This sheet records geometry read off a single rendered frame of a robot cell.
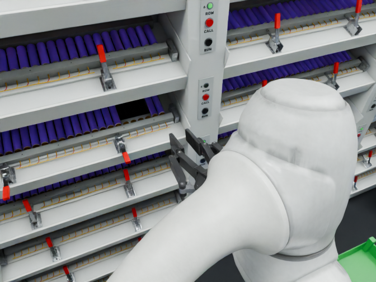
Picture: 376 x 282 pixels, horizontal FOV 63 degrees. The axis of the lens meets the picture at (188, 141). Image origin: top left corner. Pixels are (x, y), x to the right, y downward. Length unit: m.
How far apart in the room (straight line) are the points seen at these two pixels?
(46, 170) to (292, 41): 0.71
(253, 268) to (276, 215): 0.14
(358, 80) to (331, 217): 0.92
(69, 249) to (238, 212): 0.90
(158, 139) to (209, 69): 0.23
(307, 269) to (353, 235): 1.52
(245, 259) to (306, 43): 0.66
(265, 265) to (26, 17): 0.52
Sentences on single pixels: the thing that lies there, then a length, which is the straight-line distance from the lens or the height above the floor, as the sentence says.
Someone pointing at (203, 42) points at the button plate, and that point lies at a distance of 0.70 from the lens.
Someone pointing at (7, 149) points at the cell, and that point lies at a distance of 0.84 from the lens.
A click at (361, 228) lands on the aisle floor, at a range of 1.92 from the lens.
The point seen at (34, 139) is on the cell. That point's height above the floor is 0.94.
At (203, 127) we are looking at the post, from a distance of 0.84.
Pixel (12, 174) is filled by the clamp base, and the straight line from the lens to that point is 0.82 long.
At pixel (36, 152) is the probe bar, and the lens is 0.81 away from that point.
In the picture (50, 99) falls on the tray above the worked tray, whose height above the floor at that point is 1.08.
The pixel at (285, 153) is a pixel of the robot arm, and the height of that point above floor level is 1.27.
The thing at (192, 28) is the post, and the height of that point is 1.18.
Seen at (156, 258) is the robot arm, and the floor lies 1.22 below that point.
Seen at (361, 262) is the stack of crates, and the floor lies 0.32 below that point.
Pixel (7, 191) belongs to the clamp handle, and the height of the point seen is 0.92.
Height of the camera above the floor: 1.44
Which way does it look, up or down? 43 degrees down
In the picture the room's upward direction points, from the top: straight up
